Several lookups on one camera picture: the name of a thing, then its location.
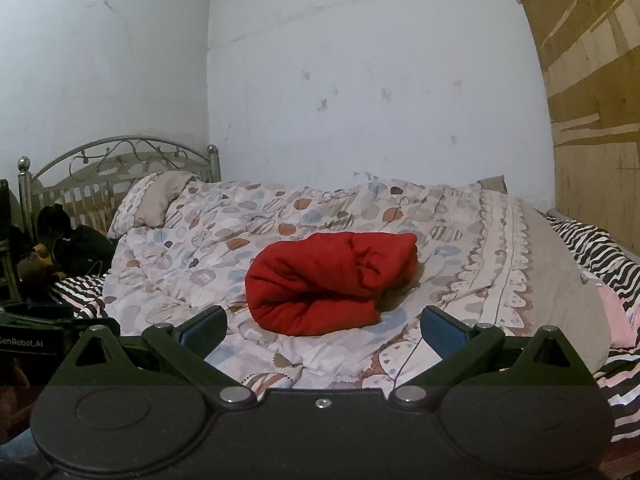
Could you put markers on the beige patterned pillow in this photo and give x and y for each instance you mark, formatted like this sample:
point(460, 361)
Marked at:
point(147, 202)

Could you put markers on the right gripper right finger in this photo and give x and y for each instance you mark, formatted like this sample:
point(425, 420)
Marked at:
point(464, 351)

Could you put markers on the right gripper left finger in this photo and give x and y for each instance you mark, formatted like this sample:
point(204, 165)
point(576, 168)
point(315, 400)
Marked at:
point(185, 347)

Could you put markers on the red long-sleeve dress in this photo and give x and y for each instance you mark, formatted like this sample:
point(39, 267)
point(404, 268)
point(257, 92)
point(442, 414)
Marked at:
point(328, 281)

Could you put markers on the patterned white duvet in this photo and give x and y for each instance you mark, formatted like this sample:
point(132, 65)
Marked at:
point(342, 359)

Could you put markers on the black white striped bedsheet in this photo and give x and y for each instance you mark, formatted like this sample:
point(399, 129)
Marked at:
point(600, 269)

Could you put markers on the pink cloth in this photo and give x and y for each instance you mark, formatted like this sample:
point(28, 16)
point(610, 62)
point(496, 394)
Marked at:
point(624, 330)

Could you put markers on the metal bed headboard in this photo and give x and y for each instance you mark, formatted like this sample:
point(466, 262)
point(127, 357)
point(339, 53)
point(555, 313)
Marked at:
point(91, 180)

